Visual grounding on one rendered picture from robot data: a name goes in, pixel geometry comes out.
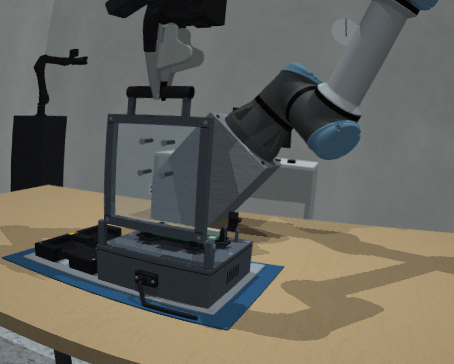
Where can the green circuit board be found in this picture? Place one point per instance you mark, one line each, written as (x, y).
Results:
(210, 232)

